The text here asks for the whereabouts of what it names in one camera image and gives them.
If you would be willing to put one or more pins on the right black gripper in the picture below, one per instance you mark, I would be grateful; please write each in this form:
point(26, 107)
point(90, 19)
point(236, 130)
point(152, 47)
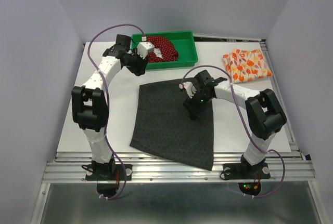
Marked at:
point(189, 104)

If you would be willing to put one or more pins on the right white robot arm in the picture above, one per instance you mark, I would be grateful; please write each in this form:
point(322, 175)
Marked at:
point(265, 118)

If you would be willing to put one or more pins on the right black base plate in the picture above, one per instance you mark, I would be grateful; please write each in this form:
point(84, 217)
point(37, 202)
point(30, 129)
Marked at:
point(240, 171)

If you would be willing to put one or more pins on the red polka dot skirt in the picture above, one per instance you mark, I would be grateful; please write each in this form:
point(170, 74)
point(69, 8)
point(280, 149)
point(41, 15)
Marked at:
point(164, 50)

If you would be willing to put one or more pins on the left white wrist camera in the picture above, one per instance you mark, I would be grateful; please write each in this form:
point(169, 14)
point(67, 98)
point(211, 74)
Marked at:
point(144, 48)

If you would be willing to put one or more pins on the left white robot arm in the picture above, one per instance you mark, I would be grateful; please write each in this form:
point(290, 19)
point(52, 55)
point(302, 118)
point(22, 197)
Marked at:
point(90, 102)

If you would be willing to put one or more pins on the folded orange floral skirt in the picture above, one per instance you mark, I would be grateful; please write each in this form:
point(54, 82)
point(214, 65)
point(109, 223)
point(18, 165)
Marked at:
point(246, 65)

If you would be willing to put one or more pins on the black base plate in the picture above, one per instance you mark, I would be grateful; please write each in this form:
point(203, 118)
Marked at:
point(240, 171)
point(119, 174)

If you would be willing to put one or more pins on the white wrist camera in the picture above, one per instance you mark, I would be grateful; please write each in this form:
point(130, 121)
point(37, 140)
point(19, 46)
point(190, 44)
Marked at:
point(189, 88)
point(144, 48)

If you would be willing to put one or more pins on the aluminium rail frame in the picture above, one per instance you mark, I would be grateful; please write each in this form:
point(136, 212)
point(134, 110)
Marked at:
point(66, 168)

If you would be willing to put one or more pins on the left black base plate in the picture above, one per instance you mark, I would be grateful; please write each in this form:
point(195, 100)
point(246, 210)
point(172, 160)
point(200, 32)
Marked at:
point(119, 174)

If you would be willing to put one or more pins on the dark grey dotted skirt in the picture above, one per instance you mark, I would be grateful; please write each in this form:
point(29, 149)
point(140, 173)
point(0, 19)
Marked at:
point(163, 126)

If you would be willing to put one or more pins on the green plastic tray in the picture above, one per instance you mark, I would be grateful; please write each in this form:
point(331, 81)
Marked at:
point(183, 42)

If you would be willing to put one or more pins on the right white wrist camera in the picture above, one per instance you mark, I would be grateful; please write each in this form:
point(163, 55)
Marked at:
point(189, 88)

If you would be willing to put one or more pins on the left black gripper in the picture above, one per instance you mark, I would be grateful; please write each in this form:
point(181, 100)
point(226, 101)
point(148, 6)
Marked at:
point(140, 69)

